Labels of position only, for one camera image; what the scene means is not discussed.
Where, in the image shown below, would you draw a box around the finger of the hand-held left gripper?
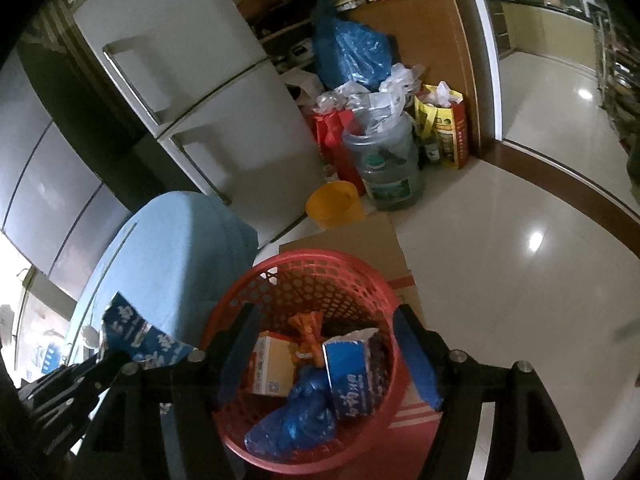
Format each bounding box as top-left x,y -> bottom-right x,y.
20,352 -> 131,402
30,385 -> 108,453

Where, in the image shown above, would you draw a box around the orange and white carton box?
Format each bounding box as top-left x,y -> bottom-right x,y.
247,331 -> 296,397

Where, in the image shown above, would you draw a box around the blue foil wrapper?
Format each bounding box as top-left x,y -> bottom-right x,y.
102,292 -> 198,368

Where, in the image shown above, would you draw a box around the grey refrigerator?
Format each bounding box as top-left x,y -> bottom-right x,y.
0,0 -> 151,301

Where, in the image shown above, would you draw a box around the blue tablecloth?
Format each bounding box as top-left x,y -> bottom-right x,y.
65,191 -> 260,366

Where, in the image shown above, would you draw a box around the large blue plastic bag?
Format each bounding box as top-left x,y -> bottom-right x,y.
312,0 -> 401,91

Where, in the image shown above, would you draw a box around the yellow plastic bucket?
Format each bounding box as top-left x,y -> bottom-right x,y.
306,181 -> 367,231

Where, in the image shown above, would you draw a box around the cut clear water jug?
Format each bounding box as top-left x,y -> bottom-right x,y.
342,112 -> 423,212

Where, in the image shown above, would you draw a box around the dark glass bottle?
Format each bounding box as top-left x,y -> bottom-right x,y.
424,132 -> 443,167

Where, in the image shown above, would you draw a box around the yellow shopping bag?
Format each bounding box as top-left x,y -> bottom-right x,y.
414,81 -> 471,170

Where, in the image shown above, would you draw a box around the dark display shelf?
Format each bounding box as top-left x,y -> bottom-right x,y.
592,0 -> 640,146

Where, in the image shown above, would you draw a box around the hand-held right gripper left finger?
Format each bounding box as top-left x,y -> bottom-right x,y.
70,304 -> 263,480

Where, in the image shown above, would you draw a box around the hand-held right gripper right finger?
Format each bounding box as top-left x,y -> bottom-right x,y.
392,304 -> 576,480

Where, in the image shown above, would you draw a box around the silver refrigerator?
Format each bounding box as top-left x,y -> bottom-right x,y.
72,0 -> 331,248

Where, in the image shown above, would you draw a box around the orange wrapper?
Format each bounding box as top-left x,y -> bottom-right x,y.
287,311 -> 326,366

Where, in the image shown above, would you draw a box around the flat cardboard sheet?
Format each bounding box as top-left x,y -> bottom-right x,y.
277,214 -> 426,321

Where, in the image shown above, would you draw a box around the white plastic bags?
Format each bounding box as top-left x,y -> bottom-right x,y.
315,62 -> 426,136

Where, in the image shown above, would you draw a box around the blue and white paper carton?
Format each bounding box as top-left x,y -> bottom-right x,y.
322,327 -> 388,420

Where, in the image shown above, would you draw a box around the red gift bag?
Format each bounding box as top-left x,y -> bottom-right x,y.
312,107 -> 368,197

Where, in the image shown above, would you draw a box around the curved wooden counter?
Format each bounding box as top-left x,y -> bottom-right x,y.
350,0 -> 501,161

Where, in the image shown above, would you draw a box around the red plastic basket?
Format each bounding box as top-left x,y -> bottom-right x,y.
200,249 -> 403,463

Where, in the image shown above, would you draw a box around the yellow kitchen cabinet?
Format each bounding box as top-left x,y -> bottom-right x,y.
487,0 -> 601,61

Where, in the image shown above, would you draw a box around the balled blue plastic bag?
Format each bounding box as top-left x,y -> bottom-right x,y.
244,365 -> 341,461

